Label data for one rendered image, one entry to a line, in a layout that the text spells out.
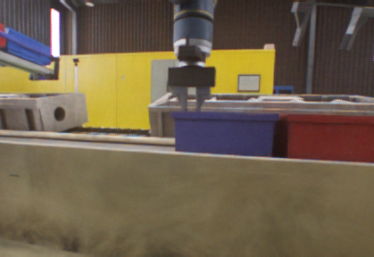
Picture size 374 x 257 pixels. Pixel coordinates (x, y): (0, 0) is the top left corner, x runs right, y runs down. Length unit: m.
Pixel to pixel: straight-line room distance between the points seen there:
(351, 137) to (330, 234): 0.17
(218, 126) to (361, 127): 0.24
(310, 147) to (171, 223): 0.29
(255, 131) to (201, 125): 0.10
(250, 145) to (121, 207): 0.28
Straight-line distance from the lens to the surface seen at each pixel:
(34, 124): 1.26
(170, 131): 0.88
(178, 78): 0.56
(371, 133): 0.44
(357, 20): 0.71
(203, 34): 0.56
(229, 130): 0.37
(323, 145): 0.41
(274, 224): 0.42
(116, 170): 0.43
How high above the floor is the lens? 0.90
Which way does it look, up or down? 5 degrees down
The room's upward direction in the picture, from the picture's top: 1 degrees clockwise
